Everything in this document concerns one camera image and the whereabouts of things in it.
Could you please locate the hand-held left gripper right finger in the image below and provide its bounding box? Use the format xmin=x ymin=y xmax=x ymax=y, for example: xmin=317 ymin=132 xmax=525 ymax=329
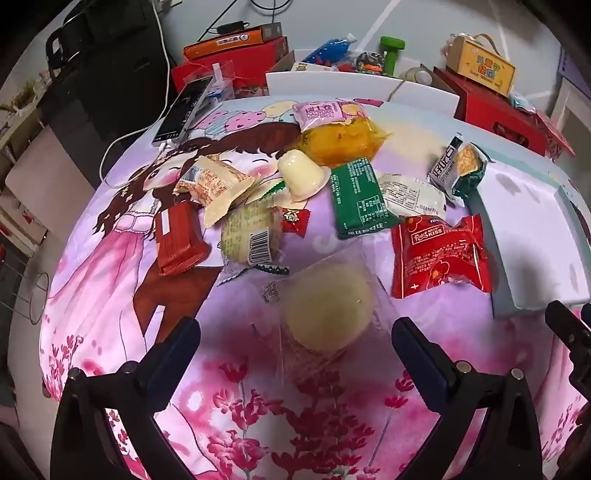
xmin=392 ymin=316 xmax=544 ymax=480

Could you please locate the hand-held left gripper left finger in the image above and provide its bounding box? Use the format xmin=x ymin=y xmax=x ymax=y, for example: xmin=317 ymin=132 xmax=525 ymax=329
xmin=51 ymin=316 xmax=202 ymax=480

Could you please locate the white tray with teal rim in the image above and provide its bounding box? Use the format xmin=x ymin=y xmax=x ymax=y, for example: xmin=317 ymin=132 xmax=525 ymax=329
xmin=464 ymin=145 xmax=591 ymax=320

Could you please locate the red cake packet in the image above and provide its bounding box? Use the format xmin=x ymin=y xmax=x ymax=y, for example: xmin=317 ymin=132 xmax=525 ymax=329
xmin=390 ymin=214 xmax=494 ymax=300

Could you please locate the clear round bun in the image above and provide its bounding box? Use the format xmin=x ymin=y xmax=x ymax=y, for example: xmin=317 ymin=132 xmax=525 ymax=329
xmin=249 ymin=248 xmax=385 ymax=385

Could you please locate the red-brown wafer packet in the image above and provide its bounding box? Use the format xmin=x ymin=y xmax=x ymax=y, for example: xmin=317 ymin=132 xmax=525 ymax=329
xmin=154 ymin=202 xmax=212 ymax=278

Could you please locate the pale green barcode packet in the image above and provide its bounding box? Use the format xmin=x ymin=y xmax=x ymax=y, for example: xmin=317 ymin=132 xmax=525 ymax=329
xmin=216 ymin=198 xmax=291 ymax=288

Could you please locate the white snack packet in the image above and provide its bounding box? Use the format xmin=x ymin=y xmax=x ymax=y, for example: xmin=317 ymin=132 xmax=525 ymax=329
xmin=379 ymin=172 xmax=448 ymax=219

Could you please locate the green snack packet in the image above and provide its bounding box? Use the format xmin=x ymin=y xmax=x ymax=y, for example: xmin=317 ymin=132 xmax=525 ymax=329
xmin=329 ymin=157 xmax=403 ymax=241

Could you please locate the beige orange snack packet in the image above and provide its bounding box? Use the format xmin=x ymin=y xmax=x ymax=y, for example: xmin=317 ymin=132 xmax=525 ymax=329
xmin=172 ymin=154 xmax=262 ymax=228

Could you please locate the white jelly cup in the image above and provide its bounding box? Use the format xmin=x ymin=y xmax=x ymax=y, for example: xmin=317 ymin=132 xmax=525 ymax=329
xmin=277 ymin=150 xmax=332 ymax=202

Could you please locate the yellow bread packet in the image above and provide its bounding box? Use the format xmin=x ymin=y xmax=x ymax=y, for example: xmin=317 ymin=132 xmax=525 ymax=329
xmin=299 ymin=115 xmax=392 ymax=169

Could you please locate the pink snack packet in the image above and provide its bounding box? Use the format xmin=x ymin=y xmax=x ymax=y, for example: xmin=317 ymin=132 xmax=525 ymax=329
xmin=292 ymin=100 xmax=362 ymax=134

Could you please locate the small red candy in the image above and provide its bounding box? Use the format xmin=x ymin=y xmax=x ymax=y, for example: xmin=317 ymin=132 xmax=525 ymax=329
xmin=276 ymin=207 xmax=311 ymax=239

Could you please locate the small green white sachet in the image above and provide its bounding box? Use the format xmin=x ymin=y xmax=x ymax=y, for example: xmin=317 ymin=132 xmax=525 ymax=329
xmin=253 ymin=177 xmax=291 ymax=205

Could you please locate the dark green cracker packet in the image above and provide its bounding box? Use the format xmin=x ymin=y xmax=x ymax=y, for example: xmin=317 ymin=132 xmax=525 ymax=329
xmin=427 ymin=133 xmax=496 ymax=209

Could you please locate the white cabinet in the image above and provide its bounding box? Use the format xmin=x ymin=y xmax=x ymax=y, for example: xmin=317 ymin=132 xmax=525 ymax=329
xmin=4 ymin=126 xmax=99 ymax=241

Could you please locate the blue tissue packet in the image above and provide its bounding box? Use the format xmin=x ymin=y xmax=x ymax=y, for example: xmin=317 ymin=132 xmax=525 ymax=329
xmin=507 ymin=92 xmax=539 ymax=114

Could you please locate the red gift box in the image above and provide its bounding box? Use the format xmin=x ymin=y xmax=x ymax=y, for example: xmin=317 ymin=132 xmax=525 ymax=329
xmin=433 ymin=66 xmax=563 ymax=156

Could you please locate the black smartphone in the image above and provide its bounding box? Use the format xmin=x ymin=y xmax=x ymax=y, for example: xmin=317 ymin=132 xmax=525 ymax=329
xmin=152 ymin=75 xmax=216 ymax=145

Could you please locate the clear plastic box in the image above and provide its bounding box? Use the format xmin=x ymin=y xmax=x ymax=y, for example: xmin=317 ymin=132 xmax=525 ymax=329
xmin=198 ymin=59 xmax=237 ymax=101

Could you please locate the black cabinet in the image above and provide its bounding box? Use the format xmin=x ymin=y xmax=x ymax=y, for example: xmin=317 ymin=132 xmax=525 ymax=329
xmin=39 ymin=0 xmax=182 ymax=185

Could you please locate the clear tape roll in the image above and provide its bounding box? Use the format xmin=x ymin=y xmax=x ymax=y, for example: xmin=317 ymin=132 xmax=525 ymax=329
xmin=398 ymin=65 xmax=433 ymax=87

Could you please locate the white cardboard box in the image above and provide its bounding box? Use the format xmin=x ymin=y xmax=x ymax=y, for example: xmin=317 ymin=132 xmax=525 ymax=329
xmin=264 ymin=59 xmax=461 ymax=121

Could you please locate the red flat box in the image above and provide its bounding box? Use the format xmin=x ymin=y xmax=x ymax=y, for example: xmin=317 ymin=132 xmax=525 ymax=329
xmin=171 ymin=37 xmax=290 ymax=101

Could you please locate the camouflage ball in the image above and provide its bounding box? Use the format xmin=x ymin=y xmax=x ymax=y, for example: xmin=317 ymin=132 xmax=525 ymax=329
xmin=353 ymin=51 xmax=387 ymax=75

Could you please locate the green dumbbell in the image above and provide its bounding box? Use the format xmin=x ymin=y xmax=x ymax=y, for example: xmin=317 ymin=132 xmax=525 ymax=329
xmin=379 ymin=36 xmax=406 ymax=75

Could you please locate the orange box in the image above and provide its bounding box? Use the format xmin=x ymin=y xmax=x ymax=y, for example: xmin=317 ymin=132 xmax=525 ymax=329
xmin=183 ymin=25 xmax=272 ymax=62

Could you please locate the card game box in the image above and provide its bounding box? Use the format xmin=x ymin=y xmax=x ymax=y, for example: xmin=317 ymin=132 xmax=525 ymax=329
xmin=290 ymin=60 xmax=334 ymax=73

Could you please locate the wire rack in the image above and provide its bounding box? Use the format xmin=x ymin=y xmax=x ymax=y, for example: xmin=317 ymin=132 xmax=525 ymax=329
xmin=0 ymin=257 xmax=50 ymax=325

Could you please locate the white charging cable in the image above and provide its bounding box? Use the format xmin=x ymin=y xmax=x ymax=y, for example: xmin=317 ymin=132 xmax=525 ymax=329
xmin=99 ymin=0 xmax=174 ymax=188

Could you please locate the yellow gift box with handle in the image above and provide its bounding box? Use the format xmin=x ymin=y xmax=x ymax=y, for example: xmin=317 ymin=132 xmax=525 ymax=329
xmin=445 ymin=32 xmax=517 ymax=98

